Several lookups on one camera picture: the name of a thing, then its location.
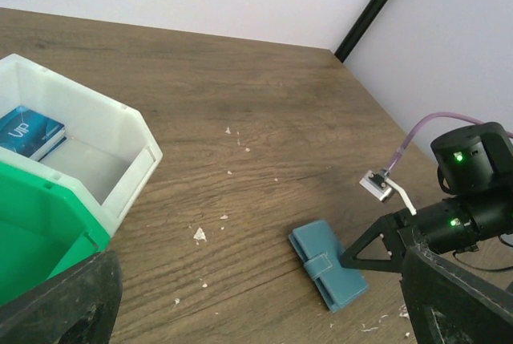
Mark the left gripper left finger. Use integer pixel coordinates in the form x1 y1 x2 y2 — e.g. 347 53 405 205
1 251 123 343

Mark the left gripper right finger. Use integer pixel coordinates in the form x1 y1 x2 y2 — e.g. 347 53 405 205
400 239 512 343

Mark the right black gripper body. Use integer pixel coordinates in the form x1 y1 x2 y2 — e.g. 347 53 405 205
384 211 424 273

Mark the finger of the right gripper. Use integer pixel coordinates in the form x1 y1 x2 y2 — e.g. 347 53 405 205
341 215 403 273

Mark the blue leather card holder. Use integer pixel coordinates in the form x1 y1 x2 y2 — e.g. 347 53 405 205
289 220 369 313

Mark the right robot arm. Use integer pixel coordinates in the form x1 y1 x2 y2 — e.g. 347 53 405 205
340 122 512 273

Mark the blue VIP card stack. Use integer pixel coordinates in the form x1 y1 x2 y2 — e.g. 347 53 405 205
1 106 66 161

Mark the green plastic bin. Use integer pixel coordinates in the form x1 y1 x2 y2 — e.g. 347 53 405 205
1 163 111 305

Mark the white plastic bin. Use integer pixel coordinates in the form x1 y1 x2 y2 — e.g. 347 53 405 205
1 54 163 235

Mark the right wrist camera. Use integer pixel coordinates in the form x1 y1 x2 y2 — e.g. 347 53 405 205
359 169 417 216

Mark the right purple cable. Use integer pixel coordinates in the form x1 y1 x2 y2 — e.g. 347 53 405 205
386 111 513 176

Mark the right black frame post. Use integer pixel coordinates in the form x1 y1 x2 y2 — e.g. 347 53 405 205
334 0 389 63

